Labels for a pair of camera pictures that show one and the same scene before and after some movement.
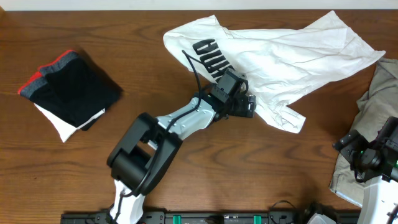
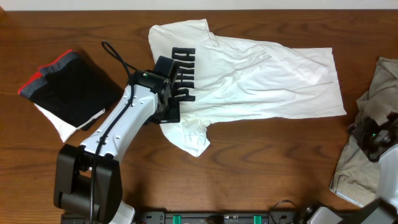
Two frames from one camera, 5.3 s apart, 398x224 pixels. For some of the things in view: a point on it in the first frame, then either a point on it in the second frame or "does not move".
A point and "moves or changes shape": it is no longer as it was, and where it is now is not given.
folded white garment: x=65 y=129 does not move
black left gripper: x=241 y=110 → x=174 y=113
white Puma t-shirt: x=275 y=63 moves or changes shape
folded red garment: x=40 y=78 does not move
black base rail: x=162 y=216 does not move
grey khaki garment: x=377 y=103 does not move
